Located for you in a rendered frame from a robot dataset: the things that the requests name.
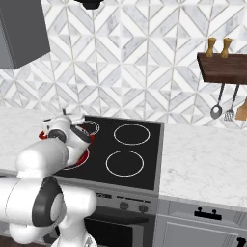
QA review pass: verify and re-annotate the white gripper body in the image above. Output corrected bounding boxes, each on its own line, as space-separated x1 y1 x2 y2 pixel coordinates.
66 113 87 126

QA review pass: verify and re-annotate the red pot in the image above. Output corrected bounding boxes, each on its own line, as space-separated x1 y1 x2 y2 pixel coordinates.
38 125 96 171

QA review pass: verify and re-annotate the metal slotted spatula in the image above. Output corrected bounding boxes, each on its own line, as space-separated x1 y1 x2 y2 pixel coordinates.
223 84 241 123

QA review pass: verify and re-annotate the black hob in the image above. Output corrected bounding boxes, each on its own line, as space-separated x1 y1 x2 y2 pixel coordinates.
52 115 165 194

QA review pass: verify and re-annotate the grey range hood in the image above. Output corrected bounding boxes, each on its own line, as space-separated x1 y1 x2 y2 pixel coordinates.
0 0 52 70

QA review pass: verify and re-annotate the grey oven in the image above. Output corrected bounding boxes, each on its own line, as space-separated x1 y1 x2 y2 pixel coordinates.
43 181 160 247

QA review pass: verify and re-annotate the grey drawer front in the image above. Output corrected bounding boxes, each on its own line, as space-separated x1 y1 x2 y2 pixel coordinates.
166 200 247 227

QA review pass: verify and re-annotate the metal hanging ladle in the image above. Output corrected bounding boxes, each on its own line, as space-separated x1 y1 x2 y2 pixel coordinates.
209 82 226 121

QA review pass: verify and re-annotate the wooden salt shaker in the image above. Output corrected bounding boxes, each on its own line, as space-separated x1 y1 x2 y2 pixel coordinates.
206 37 217 59

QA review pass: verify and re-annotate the dark wooden shelf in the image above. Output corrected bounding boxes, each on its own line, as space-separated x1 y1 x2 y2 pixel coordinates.
196 52 247 86

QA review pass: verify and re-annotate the grey cupboard door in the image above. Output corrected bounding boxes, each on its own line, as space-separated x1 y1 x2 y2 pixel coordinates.
153 214 247 247

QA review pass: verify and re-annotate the wooden pepper shaker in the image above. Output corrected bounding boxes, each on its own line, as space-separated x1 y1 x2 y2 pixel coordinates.
220 37 233 59

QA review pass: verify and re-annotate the black oven door handle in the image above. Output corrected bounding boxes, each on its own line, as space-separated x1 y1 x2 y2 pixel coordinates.
91 206 156 226

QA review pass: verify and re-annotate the black drawer handle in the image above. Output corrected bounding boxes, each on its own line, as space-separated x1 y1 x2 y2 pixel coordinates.
193 206 223 222

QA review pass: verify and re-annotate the black cupboard door handle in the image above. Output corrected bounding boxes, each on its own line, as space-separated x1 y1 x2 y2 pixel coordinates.
235 236 247 247

